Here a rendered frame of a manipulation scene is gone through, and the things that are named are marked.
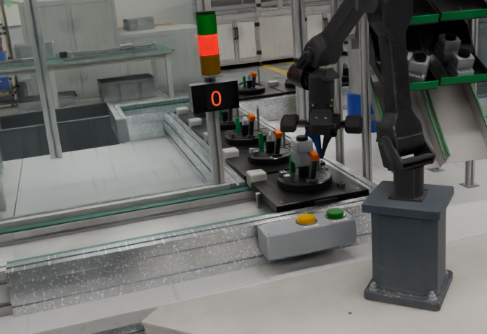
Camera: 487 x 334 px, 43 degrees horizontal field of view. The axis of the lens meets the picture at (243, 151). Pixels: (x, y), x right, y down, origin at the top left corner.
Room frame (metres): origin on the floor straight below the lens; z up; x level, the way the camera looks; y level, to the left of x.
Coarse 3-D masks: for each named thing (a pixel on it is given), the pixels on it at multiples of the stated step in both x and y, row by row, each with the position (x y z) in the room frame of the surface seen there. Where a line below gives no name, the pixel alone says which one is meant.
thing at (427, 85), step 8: (408, 32) 1.69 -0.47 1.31; (416, 32) 1.63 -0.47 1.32; (376, 40) 1.72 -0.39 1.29; (408, 40) 1.69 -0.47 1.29; (416, 40) 1.63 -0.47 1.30; (376, 48) 1.68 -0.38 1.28; (408, 48) 1.68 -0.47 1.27; (416, 48) 1.63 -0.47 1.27; (376, 56) 1.65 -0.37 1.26; (408, 56) 1.64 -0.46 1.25; (376, 64) 1.57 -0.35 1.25; (376, 72) 1.57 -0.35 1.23; (432, 72) 1.53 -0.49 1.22; (432, 80) 1.53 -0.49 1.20; (416, 88) 1.50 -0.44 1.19; (424, 88) 1.50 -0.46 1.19; (432, 88) 1.51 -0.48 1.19
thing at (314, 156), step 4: (308, 152) 1.45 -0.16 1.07; (312, 152) 1.43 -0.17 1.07; (316, 152) 1.43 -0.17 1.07; (312, 156) 1.42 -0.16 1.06; (316, 156) 1.42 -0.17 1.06; (312, 160) 1.42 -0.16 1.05; (316, 160) 1.43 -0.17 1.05; (312, 164) 1.43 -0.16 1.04; (316, 164) 1.44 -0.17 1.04; (312, 168) 1.44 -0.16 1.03; (316, 168) 1.44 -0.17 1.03; (312, 172) 1.44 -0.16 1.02; (312, 176) 1.45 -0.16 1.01
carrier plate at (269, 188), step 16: (272, 176) 1.58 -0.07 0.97; (336, 176) 1.54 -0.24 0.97; (256, 192) 1.51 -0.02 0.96; (272, 192) 1.46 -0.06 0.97; (288, 192) 1.45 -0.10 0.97; (320, 192) 1.43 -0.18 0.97; (336, 192) 1.42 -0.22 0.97; (352, 192) 1.41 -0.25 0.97; (368, 192) 1.42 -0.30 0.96; (272, 208) 1.39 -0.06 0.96; (288, 208) 1.37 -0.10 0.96
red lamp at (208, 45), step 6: (198, 36) 1.56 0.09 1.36; (204, 36) 1.54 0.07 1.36; (210, 36) 1.54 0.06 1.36; (216, 36) 1.56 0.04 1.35; (204, 42) 1.54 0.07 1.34; (210, 42) 1.54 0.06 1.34; (216, 42) 1.55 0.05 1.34; (204, 48) 1.54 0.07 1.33; (210, 48) 1.54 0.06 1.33; (216, 48) 1.55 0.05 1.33; (204, 54) 1.55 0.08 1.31; (210, 54) 1.54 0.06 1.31
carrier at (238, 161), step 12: (288, 144) 1.89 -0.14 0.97; (228, 156) 1.79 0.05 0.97; (240, 156) 1.80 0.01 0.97; (252, 156) 1.72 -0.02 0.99; (264, 156) 1.71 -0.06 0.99; (276, 156) 1.69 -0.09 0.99; (288, 156) 1.70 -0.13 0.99; (240, 168) 1.68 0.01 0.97; (252, 168) 1.67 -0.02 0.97; (264, 168) 1.66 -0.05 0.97; (276, 168) 1.65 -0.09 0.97; (288, 168) 1.64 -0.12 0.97
